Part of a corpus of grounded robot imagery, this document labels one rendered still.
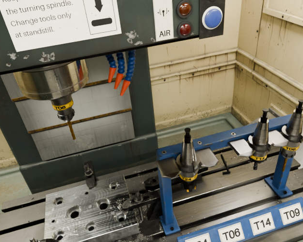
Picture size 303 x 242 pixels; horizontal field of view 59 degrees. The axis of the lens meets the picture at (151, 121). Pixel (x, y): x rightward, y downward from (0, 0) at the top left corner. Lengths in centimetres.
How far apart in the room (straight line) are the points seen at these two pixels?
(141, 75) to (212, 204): 62
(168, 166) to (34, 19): 49
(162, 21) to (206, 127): 152
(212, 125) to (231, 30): 64
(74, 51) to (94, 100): 77
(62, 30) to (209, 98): 155
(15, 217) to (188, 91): 120
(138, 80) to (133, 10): 82
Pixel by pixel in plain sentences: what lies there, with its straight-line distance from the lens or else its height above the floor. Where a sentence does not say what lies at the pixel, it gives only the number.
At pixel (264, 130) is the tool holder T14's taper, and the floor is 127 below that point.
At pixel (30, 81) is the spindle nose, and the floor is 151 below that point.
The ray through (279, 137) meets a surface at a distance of 87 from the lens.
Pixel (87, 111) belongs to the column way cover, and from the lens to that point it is 123.
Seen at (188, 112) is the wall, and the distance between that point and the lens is 188.
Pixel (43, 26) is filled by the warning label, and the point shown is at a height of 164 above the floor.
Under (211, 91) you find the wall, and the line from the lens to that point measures 188.
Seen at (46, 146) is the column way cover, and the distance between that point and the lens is 133.
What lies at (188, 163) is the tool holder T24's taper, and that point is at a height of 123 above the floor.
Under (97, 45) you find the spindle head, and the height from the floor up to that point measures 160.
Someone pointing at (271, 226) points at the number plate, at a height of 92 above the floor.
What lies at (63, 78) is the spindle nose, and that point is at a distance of 60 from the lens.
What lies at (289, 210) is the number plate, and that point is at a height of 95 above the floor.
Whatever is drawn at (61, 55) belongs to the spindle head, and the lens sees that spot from 44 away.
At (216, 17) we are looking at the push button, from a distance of 48.
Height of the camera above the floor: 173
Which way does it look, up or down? 35 degrees down
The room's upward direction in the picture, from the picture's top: 6 degrees counter-clockwise
